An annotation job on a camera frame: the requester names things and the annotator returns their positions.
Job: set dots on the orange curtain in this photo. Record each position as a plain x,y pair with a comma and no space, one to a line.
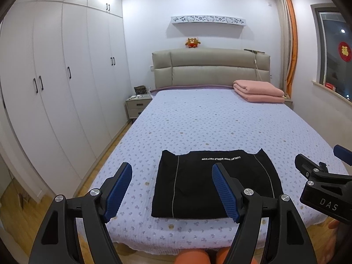
293,46

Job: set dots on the red round window decoration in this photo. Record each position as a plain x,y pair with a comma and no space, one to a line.
344,51

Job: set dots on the brown plush toy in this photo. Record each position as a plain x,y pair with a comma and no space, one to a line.
192,43

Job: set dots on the brown bag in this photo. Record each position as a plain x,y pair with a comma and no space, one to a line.
141,90

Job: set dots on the red box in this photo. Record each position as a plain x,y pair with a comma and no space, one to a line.
330,86

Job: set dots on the person's left leg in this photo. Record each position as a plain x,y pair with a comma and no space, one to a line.
194,257

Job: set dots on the person's leg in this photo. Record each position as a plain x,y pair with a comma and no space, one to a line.
224,255
194,257

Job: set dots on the person's right hand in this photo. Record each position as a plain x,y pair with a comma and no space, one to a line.
333,224

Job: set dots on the white wardrobe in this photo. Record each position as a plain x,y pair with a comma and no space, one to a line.
82,74

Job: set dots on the window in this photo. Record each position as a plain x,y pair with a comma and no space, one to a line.
335,46

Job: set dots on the person's right leg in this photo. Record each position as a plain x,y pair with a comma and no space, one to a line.
224,255

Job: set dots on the beige padded headboard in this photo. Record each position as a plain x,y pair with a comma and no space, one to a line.
209,68

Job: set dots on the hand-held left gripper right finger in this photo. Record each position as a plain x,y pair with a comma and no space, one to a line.
225,195

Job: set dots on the white printed wall shelf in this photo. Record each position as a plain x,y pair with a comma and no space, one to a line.
209,19

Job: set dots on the lilac dotted bedspread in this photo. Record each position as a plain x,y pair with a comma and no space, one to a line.
206,121

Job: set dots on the beige curtain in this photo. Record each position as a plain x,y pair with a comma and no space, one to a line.
280,33

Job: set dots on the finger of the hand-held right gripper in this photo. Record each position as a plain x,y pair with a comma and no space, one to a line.
308,167
343,154

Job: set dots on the grey nightstand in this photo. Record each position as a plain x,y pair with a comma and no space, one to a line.
137,107
288,103

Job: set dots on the pink folded blanket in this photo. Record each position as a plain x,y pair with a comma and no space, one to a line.
258,92

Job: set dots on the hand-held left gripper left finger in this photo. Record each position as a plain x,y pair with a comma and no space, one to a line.
118,195

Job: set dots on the black jacket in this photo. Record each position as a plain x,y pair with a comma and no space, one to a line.
198,187

